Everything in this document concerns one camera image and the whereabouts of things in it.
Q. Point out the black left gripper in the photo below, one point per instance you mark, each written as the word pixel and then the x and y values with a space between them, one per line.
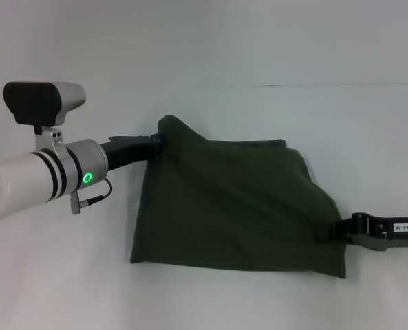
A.
pixel 128 149

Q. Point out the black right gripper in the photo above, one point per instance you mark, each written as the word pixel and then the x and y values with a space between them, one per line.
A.
pixel 365 230

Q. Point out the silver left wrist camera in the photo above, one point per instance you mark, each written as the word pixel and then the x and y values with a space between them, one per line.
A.
pixel 38 99

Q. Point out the dark green FREE t-shirt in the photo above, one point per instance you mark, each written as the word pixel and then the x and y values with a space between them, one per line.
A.
pixel 224 206

